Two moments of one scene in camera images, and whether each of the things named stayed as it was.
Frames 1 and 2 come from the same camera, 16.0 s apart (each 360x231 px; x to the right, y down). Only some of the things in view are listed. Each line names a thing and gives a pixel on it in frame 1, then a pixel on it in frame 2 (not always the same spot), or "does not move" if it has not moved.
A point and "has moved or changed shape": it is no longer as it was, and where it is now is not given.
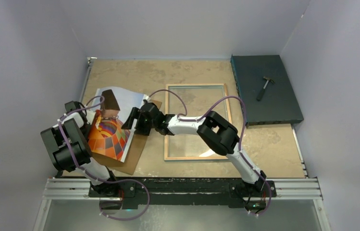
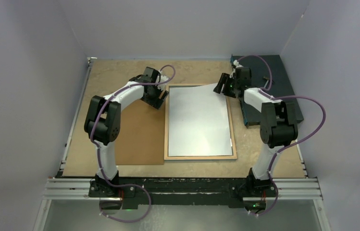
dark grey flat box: x=266 y=89 does not move
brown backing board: x=129 y=163 has moved or changed shape
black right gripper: x=135 y=114 -> x=223 y=80
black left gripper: x=89 y=128 -> x=156 y=102
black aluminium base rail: x=187 y=192 does not move
